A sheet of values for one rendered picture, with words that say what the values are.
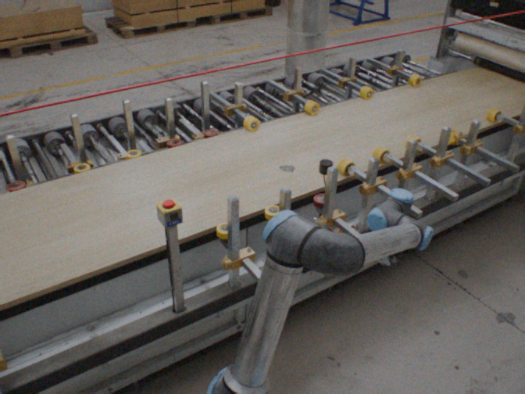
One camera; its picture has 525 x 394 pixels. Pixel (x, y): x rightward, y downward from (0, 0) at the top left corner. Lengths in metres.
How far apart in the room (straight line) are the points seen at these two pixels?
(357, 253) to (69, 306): 1.24
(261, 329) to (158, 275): 0.84
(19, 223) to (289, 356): 1.53
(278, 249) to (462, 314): 2.06
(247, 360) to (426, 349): 1.63
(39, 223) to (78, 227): 0.18
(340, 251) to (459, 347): 1.86
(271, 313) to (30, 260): 1.09
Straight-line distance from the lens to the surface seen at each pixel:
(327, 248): 1.30
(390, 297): 3.22
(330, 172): 2.14
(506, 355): 3.15
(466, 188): 3.06
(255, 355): 1.53
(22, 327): 2.15
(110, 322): 2.21
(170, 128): 2.91
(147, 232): 2.16
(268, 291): 1.42
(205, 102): 2.95
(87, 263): 2.06
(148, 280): 2.20
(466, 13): 4.48
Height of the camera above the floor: 2.23
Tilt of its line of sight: 34 degrees down
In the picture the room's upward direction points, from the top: 2 degrees clockwise
